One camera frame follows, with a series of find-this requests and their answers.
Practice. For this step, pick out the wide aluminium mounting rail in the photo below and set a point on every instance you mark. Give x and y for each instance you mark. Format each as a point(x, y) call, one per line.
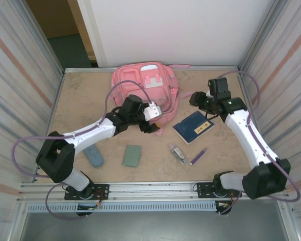
point(153, 190)

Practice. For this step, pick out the pink school backpack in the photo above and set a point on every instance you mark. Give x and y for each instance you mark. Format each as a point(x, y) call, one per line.
point(165, 100)

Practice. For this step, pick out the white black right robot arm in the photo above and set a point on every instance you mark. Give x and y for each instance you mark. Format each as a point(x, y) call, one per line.
point(243, 133)

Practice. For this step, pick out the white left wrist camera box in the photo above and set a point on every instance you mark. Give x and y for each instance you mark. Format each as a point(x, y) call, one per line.
point(153, 111)

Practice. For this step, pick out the dark blue book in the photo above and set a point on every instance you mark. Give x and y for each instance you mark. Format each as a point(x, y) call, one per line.
point(190, 128)

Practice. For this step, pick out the purple marker pen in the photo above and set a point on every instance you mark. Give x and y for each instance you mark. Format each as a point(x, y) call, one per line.
point(197, 157)

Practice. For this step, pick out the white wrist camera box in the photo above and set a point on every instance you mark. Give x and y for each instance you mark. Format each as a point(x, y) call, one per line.
point(209, 92)
point(153, 111)

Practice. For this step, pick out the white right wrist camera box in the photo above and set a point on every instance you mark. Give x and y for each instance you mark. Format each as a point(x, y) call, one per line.
point(209, 92)

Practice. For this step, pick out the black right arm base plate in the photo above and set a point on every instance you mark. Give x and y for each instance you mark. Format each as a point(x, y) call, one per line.
point(203, 190)

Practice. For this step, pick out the blue-grey glasses case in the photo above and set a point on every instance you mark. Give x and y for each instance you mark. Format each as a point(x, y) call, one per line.
point(95, 157)

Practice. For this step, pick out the green wallet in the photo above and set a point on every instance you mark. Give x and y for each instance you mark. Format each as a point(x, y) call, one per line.
point(132, 156)

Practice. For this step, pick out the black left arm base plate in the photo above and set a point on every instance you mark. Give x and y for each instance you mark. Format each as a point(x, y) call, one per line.
point(101, 190)

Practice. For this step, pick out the white door frame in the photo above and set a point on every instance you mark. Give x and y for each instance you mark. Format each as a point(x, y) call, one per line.
point(90, 30)

